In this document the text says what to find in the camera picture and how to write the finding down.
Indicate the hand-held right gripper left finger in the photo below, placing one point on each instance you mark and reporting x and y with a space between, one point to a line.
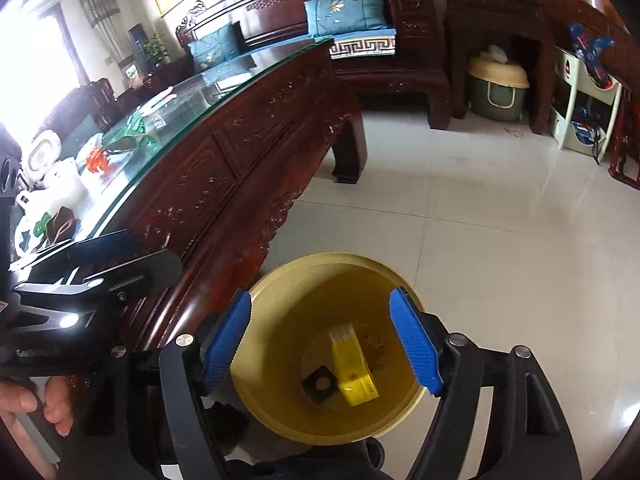
227 340

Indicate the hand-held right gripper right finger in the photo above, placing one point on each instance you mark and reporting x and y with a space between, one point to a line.
412 345

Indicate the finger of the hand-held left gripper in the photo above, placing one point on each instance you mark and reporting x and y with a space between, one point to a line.
107 246
145 270

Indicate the yellow packet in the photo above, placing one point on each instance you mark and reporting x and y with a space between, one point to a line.
350 365

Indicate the yellow plastic bin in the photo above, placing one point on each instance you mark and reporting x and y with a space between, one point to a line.
300 285

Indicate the black square wrapper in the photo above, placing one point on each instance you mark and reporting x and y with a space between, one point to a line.
317 385

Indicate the green plastic wrapper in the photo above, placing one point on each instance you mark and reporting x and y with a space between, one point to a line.
127 135

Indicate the person's left hand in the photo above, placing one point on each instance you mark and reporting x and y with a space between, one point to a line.
55 405

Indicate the brown pouch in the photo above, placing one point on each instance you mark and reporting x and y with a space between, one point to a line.
62 225

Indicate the white jug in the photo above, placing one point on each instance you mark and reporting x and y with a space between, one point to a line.
65 182

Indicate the white green teapot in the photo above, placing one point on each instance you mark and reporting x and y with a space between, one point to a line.
27 235

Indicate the orange wrapper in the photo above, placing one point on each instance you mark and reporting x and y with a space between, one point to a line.
97 161

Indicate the white oval dish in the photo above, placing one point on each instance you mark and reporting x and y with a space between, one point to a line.
42 155

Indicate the carved wooden coffee table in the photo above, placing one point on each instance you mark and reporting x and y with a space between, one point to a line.
225 160

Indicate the wooden armchair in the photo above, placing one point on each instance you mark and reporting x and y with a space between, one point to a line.
97 100

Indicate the white pink wrapper strip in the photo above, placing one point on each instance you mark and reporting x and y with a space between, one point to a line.
157 100

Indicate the potted green plant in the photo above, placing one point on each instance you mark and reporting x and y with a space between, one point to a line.
155 50

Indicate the small blue embroidered cushion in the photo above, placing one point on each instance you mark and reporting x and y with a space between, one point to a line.
215 50

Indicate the window curtain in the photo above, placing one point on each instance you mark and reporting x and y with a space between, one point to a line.
100 10

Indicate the beige green pet carrier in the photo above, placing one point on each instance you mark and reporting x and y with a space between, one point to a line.
495 95

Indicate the red wooden stool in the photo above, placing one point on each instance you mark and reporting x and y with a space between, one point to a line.
625 155

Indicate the patterned seat cushion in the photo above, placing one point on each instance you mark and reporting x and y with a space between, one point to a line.
365 46

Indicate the white cloth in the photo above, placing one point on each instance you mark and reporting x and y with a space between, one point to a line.
494 51

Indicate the white storage rack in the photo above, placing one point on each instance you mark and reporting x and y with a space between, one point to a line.
575 80

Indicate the carved wooden sofa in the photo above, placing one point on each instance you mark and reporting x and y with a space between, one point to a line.
415 25

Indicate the large blue embroidered cushion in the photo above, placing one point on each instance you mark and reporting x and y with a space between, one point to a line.
345 12

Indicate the dark wooden side table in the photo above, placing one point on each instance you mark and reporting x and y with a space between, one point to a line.
500 15

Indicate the blue toy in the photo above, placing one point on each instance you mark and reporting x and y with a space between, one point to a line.
587 47

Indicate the small picture frame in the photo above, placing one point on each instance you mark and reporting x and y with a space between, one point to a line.
131 71

